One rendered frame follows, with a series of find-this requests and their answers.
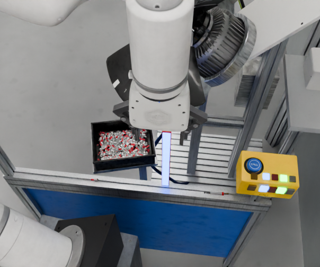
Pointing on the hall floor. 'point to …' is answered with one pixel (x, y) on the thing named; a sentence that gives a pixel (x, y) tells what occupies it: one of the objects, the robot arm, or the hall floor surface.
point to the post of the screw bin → (143, 174)
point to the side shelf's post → (290, 142)
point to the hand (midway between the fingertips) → (159, 133)
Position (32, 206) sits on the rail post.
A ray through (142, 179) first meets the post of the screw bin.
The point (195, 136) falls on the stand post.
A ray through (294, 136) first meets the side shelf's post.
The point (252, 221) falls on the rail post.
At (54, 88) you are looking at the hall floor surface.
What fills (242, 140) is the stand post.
